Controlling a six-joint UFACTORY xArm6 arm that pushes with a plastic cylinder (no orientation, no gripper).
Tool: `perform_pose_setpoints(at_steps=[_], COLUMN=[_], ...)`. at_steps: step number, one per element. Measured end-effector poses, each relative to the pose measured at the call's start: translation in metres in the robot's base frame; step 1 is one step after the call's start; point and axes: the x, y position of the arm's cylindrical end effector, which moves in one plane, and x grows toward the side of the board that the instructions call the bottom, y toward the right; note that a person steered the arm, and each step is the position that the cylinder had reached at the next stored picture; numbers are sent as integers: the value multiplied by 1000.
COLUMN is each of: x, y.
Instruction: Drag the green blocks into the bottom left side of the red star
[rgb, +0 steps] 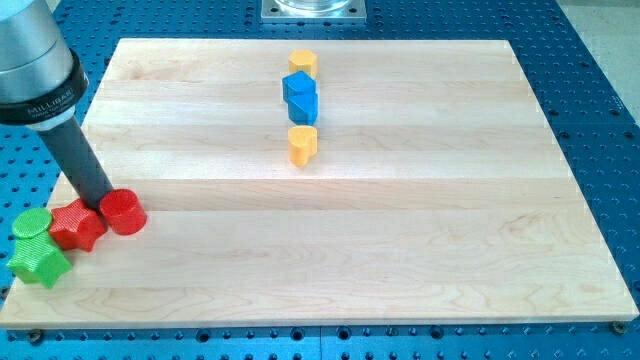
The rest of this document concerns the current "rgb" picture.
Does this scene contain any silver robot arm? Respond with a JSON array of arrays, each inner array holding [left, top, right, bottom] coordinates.
[[1, 0, 88, 131]]

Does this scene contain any red star block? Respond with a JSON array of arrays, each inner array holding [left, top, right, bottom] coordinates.
[[49, 199, 107, 252]]

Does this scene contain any green star block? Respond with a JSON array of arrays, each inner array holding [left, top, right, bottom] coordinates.
[[7, 232, 72, 289]]

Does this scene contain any light wooden board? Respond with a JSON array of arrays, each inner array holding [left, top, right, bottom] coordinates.
[[1, 38, 638, 329]]

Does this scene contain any yellow heart block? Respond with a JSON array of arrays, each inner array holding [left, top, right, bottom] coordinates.
[[288, 125, 318, 167]]

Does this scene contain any blue triangle block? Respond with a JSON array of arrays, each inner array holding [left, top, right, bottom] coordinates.
[[287, 93, 319, 126]]

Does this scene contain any blue cube block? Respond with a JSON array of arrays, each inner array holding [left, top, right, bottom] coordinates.
[[282, 71, 316, 102]]

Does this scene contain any yellow hexagon block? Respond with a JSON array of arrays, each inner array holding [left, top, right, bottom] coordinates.
[[288, 49, 318, 79]]

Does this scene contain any red cylinder block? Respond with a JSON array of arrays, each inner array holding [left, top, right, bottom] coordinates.
[[99, 189, 147, 235]]

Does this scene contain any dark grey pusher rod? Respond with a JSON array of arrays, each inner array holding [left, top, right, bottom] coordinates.
[[37, 116, 113, 210]]

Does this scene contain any green cylinder block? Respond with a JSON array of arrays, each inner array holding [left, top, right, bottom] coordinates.
[[12, 208, 53, 239]]

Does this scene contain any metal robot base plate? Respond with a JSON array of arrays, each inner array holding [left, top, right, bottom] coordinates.
[[260, 0, 367, 24]]

